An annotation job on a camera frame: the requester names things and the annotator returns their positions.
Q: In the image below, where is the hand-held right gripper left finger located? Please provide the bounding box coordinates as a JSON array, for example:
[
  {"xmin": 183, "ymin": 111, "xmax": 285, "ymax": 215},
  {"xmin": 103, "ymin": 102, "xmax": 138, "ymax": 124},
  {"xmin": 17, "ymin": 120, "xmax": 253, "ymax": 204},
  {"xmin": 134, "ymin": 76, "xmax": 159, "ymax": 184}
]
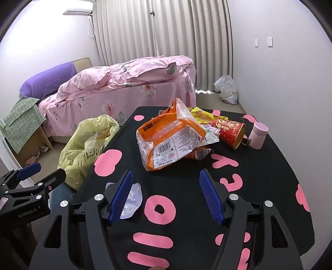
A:
[{"xmin": 28, "ymin": 170, "xmax": 134, "ymax": 270}]

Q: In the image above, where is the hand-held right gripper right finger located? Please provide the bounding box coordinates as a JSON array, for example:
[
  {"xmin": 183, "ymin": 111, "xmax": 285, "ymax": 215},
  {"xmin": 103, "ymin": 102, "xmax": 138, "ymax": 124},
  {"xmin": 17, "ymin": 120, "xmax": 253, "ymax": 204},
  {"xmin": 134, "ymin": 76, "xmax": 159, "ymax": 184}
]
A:
[{"xmin": 199, "ymin": 169, "xmax": 304, "ymax": 270}]

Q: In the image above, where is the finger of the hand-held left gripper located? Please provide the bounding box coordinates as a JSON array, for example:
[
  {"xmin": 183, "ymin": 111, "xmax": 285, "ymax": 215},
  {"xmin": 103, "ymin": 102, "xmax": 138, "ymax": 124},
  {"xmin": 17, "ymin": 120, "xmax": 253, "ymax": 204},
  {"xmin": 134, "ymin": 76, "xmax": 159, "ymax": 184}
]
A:
[
  {"xmin": 4, "ymin": 168, "xmax": 66, "ymax": 205},
  {"xmin": 0, "ymin": 162, "xmax": 42, "ymax": 191}
]

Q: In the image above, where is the clear plastic piece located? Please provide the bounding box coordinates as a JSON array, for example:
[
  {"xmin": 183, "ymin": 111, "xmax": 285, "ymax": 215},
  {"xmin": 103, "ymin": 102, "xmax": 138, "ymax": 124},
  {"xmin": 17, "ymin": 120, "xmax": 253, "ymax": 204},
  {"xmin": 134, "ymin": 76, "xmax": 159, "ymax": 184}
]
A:
[{"xmin": 105, "ymin": 182, "xmax": 143, "ymax": 221}]

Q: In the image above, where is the yellow plastic bag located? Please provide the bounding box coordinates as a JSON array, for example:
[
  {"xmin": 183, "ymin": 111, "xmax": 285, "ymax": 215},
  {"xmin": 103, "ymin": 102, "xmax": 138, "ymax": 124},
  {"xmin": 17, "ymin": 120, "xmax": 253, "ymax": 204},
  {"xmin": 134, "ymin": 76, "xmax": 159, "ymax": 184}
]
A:
[{"xmin": 57, "ymin": 114, "xmax": 120, "ymax": 190}]

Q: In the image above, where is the red snack packet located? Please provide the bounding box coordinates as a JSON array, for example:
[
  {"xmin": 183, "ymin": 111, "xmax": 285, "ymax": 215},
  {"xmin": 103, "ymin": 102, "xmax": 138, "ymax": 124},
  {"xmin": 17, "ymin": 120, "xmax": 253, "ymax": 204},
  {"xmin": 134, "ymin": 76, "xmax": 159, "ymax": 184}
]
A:
[{"xmin": 185, "ymin": 147, "xmax": 214, "ymax": 161}]

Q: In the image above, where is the person's blue jeans leg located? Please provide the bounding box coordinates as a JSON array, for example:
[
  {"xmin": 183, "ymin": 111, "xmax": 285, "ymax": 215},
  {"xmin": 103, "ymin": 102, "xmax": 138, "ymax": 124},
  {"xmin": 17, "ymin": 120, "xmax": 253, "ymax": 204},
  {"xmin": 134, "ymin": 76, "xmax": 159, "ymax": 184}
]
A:
[{"xmin": 49, "ymin": 185, "xmax": 77, "ymax": 208}]

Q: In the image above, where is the light wooden bedside cabinet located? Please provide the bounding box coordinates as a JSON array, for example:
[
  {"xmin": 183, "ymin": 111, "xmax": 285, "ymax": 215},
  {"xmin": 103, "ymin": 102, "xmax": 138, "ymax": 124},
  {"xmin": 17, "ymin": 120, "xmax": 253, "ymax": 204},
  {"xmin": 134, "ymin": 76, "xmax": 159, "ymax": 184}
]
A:
[{"xmin": 16, "ymin": 122, "xmax": 54, "ymax": 167}]

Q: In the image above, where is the green checked cloth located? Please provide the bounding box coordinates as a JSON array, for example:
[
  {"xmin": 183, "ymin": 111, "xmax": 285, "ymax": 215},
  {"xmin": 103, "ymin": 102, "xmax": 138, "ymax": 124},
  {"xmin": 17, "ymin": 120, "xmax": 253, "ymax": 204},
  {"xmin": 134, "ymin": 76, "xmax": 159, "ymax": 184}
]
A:
[{"xmin": 0, "ymin": 97, "xmax": 47, "ymax": 153}]

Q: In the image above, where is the red paper cup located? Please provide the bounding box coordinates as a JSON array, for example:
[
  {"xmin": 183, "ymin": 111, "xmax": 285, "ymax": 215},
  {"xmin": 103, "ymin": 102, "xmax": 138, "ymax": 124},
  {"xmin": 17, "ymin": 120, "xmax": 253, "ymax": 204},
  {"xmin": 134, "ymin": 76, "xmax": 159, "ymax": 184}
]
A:
[{"xmin": 207, "ymin": 118, "xmax": 246, "ymax": 150}]

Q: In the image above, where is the pink cylinder container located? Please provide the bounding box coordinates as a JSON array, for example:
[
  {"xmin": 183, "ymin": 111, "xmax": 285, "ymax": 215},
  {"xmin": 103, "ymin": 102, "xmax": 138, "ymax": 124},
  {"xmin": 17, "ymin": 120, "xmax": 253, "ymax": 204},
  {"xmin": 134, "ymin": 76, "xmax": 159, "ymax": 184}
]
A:
[{"xmin": 248, "ymin": 122, "xmax": 269, "ymax": 150}]

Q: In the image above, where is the orange and clear packaging bag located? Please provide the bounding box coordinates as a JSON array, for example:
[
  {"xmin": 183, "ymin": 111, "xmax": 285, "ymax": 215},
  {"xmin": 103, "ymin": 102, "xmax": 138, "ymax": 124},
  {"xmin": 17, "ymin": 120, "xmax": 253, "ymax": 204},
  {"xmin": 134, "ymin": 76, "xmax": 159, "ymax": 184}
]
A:
[{"xmin": 137, "ymin": 98, "xmax": 220, "ymax": 172}]

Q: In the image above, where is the yellow snack packet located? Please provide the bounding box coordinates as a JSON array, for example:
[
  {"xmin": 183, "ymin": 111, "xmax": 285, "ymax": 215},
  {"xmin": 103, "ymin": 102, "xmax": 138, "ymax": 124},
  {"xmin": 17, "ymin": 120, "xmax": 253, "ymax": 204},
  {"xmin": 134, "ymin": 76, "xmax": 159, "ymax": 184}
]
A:
[{"xmin": 187, "ymin": 106, "xmax": 214, "ymax": 125}]

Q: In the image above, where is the purple pillow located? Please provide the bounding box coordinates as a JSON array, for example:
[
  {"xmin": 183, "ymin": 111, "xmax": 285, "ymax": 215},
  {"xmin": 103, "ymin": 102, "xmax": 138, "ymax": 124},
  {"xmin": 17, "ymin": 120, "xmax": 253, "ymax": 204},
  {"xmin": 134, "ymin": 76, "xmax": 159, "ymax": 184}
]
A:
[{"xmin": 20, "ymin": 62, "xmax": 77, "ymax": 99}]

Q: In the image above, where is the bed with pink floral sheet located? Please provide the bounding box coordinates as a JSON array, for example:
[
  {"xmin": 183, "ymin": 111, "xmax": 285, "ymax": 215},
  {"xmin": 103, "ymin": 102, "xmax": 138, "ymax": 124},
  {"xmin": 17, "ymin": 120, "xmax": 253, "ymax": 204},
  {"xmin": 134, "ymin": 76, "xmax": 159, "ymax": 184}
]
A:
[{"xmin": 19, "ymin": 58, "xmax": 198, "ymax": 143}]

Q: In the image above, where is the white plastic bag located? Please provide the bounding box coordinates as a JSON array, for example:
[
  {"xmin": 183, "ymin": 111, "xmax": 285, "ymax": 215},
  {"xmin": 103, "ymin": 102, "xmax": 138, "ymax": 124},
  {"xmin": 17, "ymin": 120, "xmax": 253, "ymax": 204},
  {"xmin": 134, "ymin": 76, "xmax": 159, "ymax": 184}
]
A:
[{"xmin": 214, "ymin": 75, "xmax": 238, "ymax": 105}]

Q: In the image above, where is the pink floral duvet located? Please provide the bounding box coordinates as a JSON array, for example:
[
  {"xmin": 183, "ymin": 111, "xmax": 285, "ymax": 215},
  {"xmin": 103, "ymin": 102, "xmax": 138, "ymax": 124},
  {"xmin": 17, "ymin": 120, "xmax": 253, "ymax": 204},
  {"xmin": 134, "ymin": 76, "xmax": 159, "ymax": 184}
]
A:
[{"xmin": 39, "ymin": 55, "xmax": 196, "ymax": 115}]

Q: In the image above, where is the white air conditioner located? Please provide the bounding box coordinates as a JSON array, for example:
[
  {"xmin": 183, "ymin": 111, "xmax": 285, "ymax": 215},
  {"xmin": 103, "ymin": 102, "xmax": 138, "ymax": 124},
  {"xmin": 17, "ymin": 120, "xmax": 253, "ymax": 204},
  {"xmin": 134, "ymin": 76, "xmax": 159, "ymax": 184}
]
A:
[{"xmin": 63, "ymin": 8, "xmax": 93, "ymax": 15}]

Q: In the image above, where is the thin curtain wand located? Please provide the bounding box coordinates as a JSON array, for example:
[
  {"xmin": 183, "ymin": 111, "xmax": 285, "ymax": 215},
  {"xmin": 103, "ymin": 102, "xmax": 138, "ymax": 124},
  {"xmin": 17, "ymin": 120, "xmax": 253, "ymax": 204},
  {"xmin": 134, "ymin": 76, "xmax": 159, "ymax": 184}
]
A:
[{"xmin": 150, "ymin": 5, "xmax": 164, "ymax": 58}]

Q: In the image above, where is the white pleated curtain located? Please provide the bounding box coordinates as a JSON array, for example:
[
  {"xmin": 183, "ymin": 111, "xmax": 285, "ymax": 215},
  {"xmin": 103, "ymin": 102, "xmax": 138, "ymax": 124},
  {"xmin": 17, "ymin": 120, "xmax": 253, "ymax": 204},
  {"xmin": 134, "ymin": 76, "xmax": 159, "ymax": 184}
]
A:
[{"xmin": 92, "ymin": 0, "xmax": 234, "ymax": 92}]

